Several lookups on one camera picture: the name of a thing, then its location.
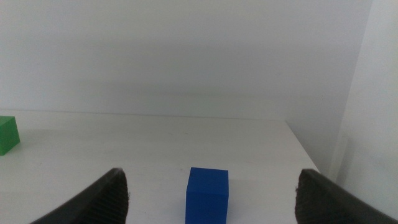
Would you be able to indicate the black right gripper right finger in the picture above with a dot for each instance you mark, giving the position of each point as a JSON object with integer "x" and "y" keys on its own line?
{"x": 323, "y": 205}

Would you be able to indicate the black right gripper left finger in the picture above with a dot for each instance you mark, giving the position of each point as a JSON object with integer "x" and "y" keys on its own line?
{"x": 102, "y": 202}

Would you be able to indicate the blue cube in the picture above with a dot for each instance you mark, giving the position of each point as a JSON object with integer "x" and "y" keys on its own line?
{"x": 206, "y": 196}

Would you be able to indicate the green cube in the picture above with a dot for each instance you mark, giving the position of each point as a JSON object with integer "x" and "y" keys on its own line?
{"x": 7, "y": 135}

